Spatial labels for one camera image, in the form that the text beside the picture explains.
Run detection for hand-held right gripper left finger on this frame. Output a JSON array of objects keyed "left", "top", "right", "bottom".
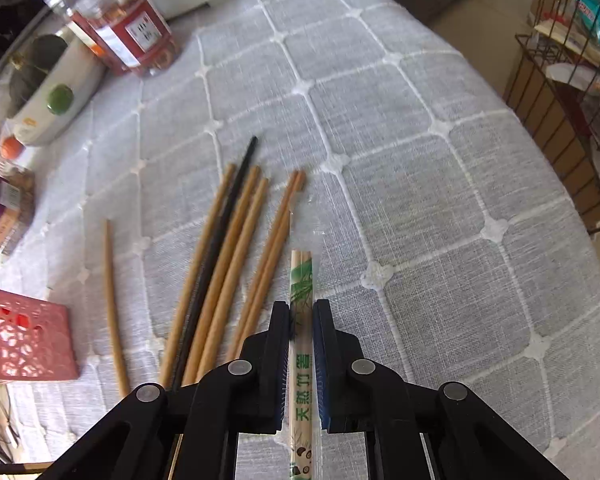
[{"left": 37, "top": 301, "right": 291, "bottom": 480}]

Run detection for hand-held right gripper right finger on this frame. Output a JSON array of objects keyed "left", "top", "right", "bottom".
[{"left": 312, "top": 299, "right": 571, "bottom": 480}]

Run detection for disposable bamboo chopsticks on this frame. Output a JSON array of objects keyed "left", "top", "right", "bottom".
[{"left": 284, "top": 200, "right": 327, "bottom": 480}]

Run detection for black chopstick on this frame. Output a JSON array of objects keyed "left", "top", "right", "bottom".
[{"left": 172, "top": 136, "right": 259, "bottom": 390}]

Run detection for pink perforated chopstick holder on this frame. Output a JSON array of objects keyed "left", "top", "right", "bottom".
[{"left": 0, "top": 285, "right": 80, "bottom": 383}]

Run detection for purple label glass jar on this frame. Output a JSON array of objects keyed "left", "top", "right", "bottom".
[{"left": 0, "top": 132, "right": 37, "bottom": 257}]

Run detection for short red label jar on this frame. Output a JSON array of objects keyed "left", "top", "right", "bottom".
[{"left": 72, "top": 0, "right": 181, "bottom": 78}]

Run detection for tall red label jar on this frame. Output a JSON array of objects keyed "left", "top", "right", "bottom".
[{"left": 44, "top": 0, "right": 108, "bottom": 68}]

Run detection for dark green pumpkin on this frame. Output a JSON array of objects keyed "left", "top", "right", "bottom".
[{"left": 10, "top": 34, "right": 70, "bottom": 111}]

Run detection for white bowl with green handle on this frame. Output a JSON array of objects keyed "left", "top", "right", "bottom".
[{"left": 0, "top": 35, "right": 106, "bottom": 148}]

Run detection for metal wire rack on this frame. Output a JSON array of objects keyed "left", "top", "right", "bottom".
[{"left": 502, "top": 0, "right": 600, "bottom": 236}]

